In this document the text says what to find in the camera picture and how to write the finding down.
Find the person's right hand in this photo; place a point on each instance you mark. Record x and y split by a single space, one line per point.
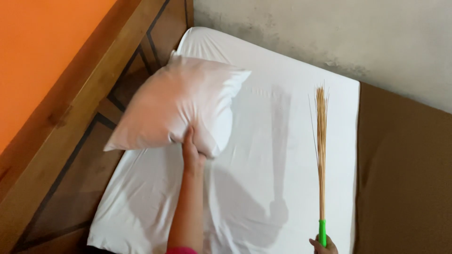
323 247

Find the person's left hand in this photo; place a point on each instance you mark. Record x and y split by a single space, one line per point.
192 153

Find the person's right fingers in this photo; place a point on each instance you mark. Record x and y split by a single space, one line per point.
314 242

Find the white pillow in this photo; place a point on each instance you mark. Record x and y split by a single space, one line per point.
176 105

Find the white sheeted mattress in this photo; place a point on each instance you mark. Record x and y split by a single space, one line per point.
254 151

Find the brown mattress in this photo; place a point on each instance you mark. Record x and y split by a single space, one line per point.
402 176

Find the pink sleeve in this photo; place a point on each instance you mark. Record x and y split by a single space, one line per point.
180 251

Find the wooden bed headboard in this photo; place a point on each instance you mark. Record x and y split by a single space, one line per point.
84 116

